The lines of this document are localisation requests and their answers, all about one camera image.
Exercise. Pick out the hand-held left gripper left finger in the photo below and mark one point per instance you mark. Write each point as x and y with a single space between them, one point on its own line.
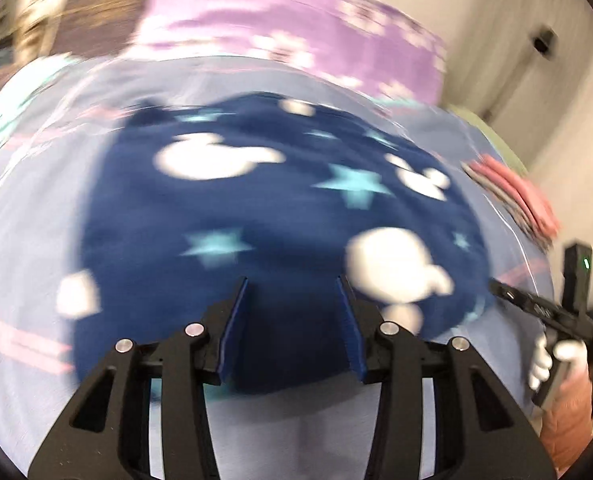
234 332

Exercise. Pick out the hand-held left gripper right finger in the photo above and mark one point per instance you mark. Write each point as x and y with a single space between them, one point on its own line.
352 335

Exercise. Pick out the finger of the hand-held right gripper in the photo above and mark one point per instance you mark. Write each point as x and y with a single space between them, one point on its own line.
531 302

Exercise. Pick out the navy star print pajama jacket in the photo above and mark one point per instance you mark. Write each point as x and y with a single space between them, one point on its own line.
276 210

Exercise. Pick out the person's right forearm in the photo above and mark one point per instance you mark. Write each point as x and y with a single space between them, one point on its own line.
571 420

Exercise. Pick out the person's right hand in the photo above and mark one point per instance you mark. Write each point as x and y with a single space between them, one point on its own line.
540 365

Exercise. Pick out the grey floral folded garment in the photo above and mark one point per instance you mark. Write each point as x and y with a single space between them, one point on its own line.
538 235

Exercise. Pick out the pink folded garment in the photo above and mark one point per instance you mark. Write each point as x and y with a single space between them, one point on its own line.
513 192

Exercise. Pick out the black floor lamp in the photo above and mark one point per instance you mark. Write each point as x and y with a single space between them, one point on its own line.
544 40

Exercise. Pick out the purple floral pillow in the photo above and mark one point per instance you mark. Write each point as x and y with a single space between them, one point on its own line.
301 15

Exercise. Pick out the dark tree print headboard cushion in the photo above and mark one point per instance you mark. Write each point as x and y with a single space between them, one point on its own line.
101 10

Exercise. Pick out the beige knitted cloth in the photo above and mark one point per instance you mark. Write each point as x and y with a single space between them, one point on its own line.
34 32

